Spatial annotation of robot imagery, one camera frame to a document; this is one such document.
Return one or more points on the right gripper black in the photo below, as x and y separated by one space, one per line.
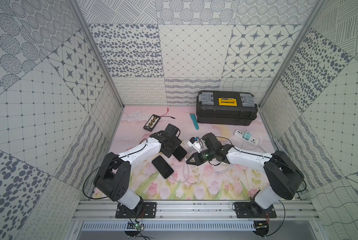
197 161

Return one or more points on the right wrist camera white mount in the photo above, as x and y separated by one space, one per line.
196 143

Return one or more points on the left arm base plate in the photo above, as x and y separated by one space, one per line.
144 209

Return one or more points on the white power strip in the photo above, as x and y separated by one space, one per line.
246 136

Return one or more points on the teal utility knife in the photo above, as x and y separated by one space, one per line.
195 122

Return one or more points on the phone with pink case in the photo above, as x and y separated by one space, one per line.
179 153

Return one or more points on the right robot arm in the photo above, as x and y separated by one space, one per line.
283 175

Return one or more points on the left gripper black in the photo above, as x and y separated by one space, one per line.
173 149

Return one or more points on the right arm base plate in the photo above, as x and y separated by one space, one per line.
250 210

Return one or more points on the black connector board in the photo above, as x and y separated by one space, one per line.
151 123

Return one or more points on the black toolbox yellow handle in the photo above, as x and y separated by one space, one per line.
226 108

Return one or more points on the phone with green case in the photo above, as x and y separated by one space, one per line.
163 167

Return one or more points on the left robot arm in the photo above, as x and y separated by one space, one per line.
113 176

